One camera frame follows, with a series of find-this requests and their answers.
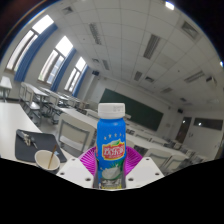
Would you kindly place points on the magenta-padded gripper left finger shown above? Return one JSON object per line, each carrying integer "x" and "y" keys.
{"x": 75, "y": 173}

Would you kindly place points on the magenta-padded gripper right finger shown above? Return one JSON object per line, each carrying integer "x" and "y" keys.
{"x": 145, "y": 171}

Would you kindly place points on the blue drink bottle white cap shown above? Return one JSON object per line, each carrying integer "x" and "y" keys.
{"x": 111, "y": 143}

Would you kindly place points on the wooden stirring stick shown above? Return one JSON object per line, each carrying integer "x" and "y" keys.
{"x": 51, "y": 158}

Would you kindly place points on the paper cup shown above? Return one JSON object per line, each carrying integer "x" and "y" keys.
{"x": 41, "y": 160}

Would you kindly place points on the classroom chairs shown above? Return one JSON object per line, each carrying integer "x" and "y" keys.
{"x": 75, "y": 131}

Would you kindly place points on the dark flat mat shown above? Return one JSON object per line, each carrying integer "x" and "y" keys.
{"x": 43, "y": 141}

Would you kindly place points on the dark brown door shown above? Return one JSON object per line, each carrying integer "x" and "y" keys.
{"x": 182, "y": 130}

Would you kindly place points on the green chalkboard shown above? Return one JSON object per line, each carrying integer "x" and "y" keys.
{"x": 136, "y": 111}

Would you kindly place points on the bunch of keys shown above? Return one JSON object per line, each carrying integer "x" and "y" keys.
{"x": 26, "y": 137}

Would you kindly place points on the classroom desks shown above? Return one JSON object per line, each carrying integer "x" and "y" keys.
{"x": 35, "y": 91}

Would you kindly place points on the classroom windows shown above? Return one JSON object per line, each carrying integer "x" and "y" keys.
{"x": 53, "y": 61}

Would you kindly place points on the ceiling lights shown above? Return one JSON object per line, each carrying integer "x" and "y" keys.
{"x": 151, "y": 45}

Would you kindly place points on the blue curtains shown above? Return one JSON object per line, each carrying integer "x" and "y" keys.
{"x": 33, "y": 53}

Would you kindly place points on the black wall speaker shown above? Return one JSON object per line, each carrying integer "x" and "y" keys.
{"x": 95, "y": 72}
{"x": 180, "y": 110}

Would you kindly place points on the dark high wall window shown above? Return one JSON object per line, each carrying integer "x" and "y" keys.
{"x": 208, "y": 123}

